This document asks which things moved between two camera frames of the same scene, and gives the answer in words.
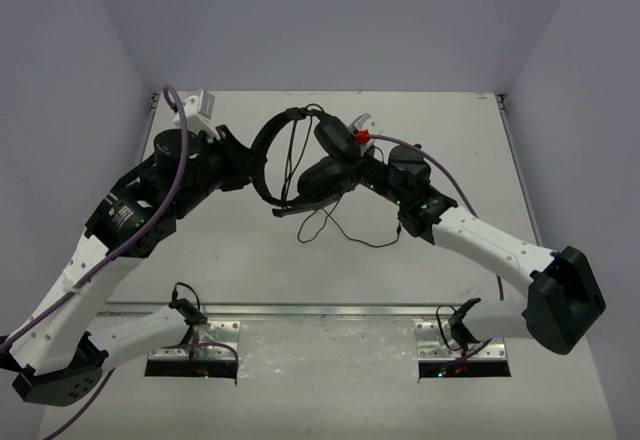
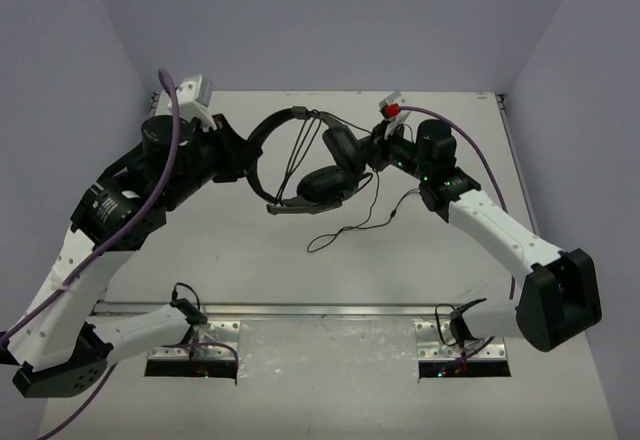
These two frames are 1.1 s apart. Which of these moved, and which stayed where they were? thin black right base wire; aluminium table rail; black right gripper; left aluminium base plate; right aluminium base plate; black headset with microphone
Moved: black right gripper; black headset with microphone
Stayed: aluminium table rail; thin black right base wire; left aluminium base plate; right aluminium base plate
